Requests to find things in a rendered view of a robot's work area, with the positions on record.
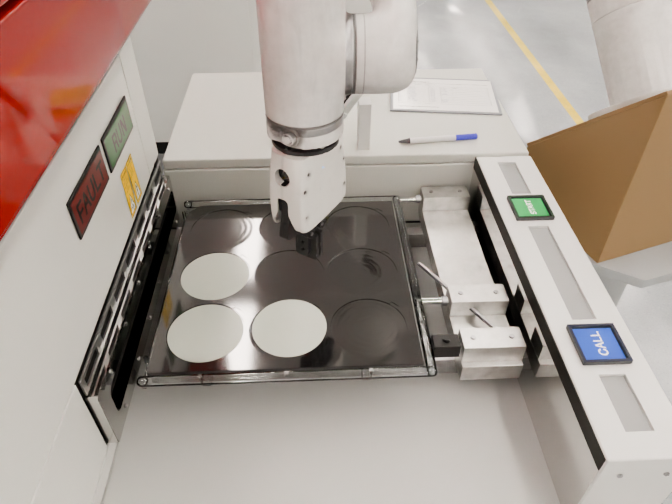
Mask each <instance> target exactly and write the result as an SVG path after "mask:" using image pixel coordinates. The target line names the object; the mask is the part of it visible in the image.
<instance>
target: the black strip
mask: <svg viewBox="0 0 672 504"><path fill-rule="evenodd" d="M473 168H474V170H475V173H476V175H477V178H478V180H479V182H480V185H481V187H482V190H483V192H484V195H485V197H486V199H487V202H488V204H489V207H490V209H491V212H492V214H493V216H494V219H495V221H496V224H497V226H498V229H499V231H500V233H501V236H502V238H503V241H504V243H505V246H506V248H507V250H508V253H509V255H510V258H511V260H512V263H513V265H514V267H515V270H516V272H517V275H518V277H519V280H520V282H521V284H522V287H523V289H524V292H525V294H526V297H527V299H528V301H529V304H530V306H531V309H532V311H533V314H534V316H535V318H536V321H537V323H538V326H539V328H540V331H541V333H542V335H543V338H544V340H545V343H546V345H547V348H548V350H549V352H550V355H551V357H552V360H553V362H554V365H555V367H556V369H557V372H558V374H559V377H560V379H561V382H562V384H563V386H564V389H565V391H566V394H567V396H568V399H569V401H570V403H571V406H572V408H573V411H574V413H575V416H576V418H577V420H578V423H579V425H580V428H581V430H582V433H583V435H584V438H585V440H586V442H587V445H588V447H589V450H590V452H591V455H592V457H593V459H594V462H595V464H596V467H597V469H598V470H600V469H601V467H602V466H603V464H604V462H605V461H606V459H605V456H604V454H603V452H602V449H601V447H600V445H599V442H598V440H597V438H596V435H595V433H594V431H593V428H592V426H591V424H590V421H589V419H588V417H587V414H586V412H585V410H584V407H583V405H582V403H581V400H580V398H579V396H578V393H577V391H576V389H575V386H574V384H573V382H572V379H571V377H570V375H569V372H568V370H567V368H566V365H565V363H564V361H563V358H562V356H561V354H560V351H559V349H558V347H557V344H556V342H555V340H554V337H553V335H552V333H551V330H550V328H549V326H548V323H547V321H546V319H545V316H544V314H543V312H542V309H541V307H540V305H539V303H538V300H537V298H536V296H535V293H534V291H533V289H532V286H531V284H530V282H529V279H528V277H527V275H526V272H525V270H524V268H523V265H522V263H521V261H520V258H519V256H518V254H517V251H516V249H515V247H514V244H513V242H512V240H511V237H510V235H509V233H508V230H507V228H506V226H505V223H504V221H503V219H502V216H501V214H500V212H499V209H498V207H497V205H496V202H495V200H494V198H493V195H492V193H491V191H490V188H489V186H488V184H487V181H486V179H485V177H484V174H483V172H482V170H481V167H480V165H479V163H478V160H477V158H476V157H475V162H474V167H473Z"/></svg>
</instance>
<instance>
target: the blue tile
mask: <svg viewBox="0 0 672 504"><path fill-rule="evenodd" d="M572 330H573V332H574V334H575V336H576V338H577V341H578V343H579V345H580V347H581V349H582V351H583V353H584V356H585V358H586V360H592V359H621V358H626V357H625V355H624V353H623V351H622V350H621V348H620V346H619V344H618V342H617V340H616V338H615V336H614V335H613V333H612V331H611V329H610V328H588V329H572Z"/></svg>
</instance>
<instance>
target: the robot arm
mask: <svg viewBox="0 0 672 504"><path fill-rule="evenodd" d="M370 2H371V6H372V12H370V13H354V14H353V13H348V12H347V11H346V9H345V0H256V11H257V23H258V34H259V46H260V57H261V69H262V80H263V92H264V103H265V115H266V116H265V119H266V127H267V134H268V137H269V138H270V139H272V144H273V145H274V146H273V147H272V152H271V163H270V202H271V211H272V216H273V219H274V221H275V222H276V223H278V222H280V232H279V236H280V237H281V238H283V239H286V240H290V239H292V238H293V237H295V238H296V251H297V252H298V253H299V254H302V255H304V256H307V257H309V258H311V259H314V260H316V259H317V258H318V257H319V255H321V254H322V253H323V230H320V228H321V229H322V228H323V227H324V225H325V218H326V216H327V215H328V214H329V213H330V212H331V211H332V210H333V209H334V208H335V207H336V206H337V205H338V204H339V202H340V201H341V200H342V199H343V197H344V195H345V191H346V171H345V154H344V145H343V139H342V134H343V126H344V97H345V96H346V95H349V94H389V93H396V92H399V91H402V90H404V89H406V88H407V87H408V86H409V85H410V84H411V83H412V81H413V79H414V77H415V74H416V71H417V62H418V43H419V40H418V26H417V7H416V0H370ZM586 3H587V8H588V12H589V17H590V21H591V25H592V29H593V34H594V38H595V43H596V47H597V52H598V56H599V61H600V65H601V69H602V74H603V78H604V83H605V87H606V92H607V96H608V101H609V105H610V106H609V107H606V108H603V109H601V110H598V111H596V112H594V113H592V114H590V115H589V116H588V119H589V120H590V119H593V118H596V117H598V116H601V115H604V114H606V113H609V112H612V111H614V110H617V109H620V108H622V107H625V106H628V105H630V104H633V103H636V102H638V101H641V100H644V99H646V98H649V97H652V96H655V95H657V94H660V93H662V92H665V91H669V90H672V0H586Z"/></svg>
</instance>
